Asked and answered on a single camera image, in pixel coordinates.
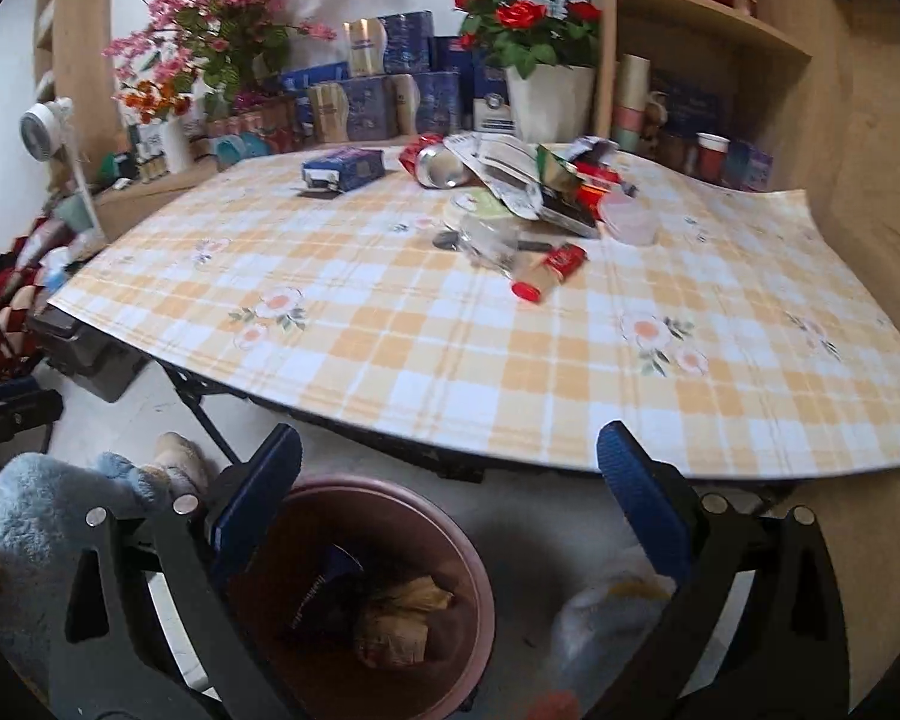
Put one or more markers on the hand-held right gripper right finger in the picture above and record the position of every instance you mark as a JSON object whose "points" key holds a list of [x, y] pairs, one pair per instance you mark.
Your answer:
{"points": [[637, 487]]}

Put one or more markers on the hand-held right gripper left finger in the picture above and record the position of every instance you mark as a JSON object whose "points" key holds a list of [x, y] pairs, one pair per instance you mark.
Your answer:
{"points": [[259, 495]]}

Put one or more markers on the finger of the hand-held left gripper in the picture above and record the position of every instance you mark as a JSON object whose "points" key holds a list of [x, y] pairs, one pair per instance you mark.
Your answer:
{"points": [[4, 391], [7, 424]]}

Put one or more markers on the brown plastic trash bin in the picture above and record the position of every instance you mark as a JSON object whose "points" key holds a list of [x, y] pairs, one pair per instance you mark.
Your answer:
{"points": [[454, 577]]}

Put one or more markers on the small red-capped bottle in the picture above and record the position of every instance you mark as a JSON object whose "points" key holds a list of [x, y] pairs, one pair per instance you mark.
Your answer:
{"points": [[551, 270]]}

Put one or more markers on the clear plastic cup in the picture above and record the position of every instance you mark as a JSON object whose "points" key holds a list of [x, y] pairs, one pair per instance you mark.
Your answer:
{"points": [[630, 221]]}

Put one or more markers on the dark foil pouch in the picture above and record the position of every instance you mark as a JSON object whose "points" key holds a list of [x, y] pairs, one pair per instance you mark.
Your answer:
{"points": [[570, 214]]}

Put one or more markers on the red snack packet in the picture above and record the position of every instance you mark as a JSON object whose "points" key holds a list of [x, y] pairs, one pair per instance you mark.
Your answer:
{"points": [[596, 180]]}

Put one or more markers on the green gold snack wrapper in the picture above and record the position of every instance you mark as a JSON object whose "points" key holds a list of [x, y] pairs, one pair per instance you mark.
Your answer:
{"points": [[555, 169]]}

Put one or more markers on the blue carton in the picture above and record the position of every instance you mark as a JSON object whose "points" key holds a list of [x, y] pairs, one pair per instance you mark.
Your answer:
{"points": [[352, 165]]}

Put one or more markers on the white printed pouch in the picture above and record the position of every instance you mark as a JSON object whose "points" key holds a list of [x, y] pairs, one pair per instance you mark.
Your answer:
{"points": [[495, 157]]}

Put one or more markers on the red drink can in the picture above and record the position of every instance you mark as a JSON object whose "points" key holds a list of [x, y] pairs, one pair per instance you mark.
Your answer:
{"points": [[431, 165]]}

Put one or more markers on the black case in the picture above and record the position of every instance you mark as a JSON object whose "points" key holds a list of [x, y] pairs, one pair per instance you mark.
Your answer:
{"points": [[82, 352]]}

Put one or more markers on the beige fuzzy slipper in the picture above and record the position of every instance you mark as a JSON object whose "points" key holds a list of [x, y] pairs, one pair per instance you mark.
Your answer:
{"points": [[176, 457]]}

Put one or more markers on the red patterned cloth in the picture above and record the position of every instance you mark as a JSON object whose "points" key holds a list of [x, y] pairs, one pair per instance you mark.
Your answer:
{"points": [[0, 300]]}

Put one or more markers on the dark blue packet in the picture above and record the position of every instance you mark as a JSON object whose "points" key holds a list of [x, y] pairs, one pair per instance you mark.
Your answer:
{"points": [[322, 577]]}

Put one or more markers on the blue plush toy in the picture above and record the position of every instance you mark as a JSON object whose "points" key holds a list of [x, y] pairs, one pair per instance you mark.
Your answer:
{"points": [[45, 540]]}

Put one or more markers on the white plastic bag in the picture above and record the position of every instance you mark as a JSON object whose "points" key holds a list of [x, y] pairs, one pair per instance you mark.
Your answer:
{"points": [[600, 622]]}

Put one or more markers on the crumpled brown paper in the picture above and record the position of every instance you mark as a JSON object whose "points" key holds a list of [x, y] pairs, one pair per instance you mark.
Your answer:
{"points": [[401, 622]]}

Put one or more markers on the yellow plaid floral tablecloth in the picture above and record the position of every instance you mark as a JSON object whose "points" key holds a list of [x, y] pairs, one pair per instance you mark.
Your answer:
{"points": [[420, 345]]}

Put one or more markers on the white round fan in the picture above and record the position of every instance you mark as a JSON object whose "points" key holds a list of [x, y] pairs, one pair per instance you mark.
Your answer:
{"points": [[45, 127]]}

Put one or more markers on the white slim vase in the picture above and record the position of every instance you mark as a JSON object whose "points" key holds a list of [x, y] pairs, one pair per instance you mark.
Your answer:
{"points": [[176, 146]]}

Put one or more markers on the orange artificial flowers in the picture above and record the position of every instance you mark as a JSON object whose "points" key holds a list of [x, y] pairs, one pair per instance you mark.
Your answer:
{"points": [[150, 97]]}

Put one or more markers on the red paper cup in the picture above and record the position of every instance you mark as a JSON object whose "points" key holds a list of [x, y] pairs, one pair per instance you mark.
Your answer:
{"points": [[711, 161]]}

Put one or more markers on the small purple box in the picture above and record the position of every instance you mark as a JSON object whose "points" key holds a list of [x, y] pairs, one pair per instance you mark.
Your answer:
{"points": [[750, 165]]}

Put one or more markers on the wooden shelf unit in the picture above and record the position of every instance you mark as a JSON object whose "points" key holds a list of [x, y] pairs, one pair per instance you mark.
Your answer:
{"points": [[690, 11], [82, 30]]}

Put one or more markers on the dark blue printed box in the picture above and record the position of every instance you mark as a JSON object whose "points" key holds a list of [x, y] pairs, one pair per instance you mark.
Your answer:
{"points": [[690, 109]]}

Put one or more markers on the stack of pastel paper cups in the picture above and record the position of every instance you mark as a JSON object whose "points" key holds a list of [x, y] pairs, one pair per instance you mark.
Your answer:
{"points": [[631, 101]]}

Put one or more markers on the red rose plant white pot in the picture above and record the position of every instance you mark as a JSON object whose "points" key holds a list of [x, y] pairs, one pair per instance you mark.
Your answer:
{"points": [[547, 101]]}

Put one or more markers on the blue gold patterned gift box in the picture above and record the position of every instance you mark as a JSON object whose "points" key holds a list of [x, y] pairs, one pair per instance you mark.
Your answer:
{"points": [[360, 109], [435, 101], [397, 45]]}

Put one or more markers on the navy box white label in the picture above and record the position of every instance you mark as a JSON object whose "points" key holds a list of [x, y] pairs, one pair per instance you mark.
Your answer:
{"points": [[491, 109]]}

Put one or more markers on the flat blue box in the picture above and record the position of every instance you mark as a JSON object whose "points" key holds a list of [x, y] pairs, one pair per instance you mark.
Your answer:
{"points": [[311, 75]]}

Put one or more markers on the navy box red logo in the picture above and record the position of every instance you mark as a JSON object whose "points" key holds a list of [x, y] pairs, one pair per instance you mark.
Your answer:
{"points": [[450, 56]]}

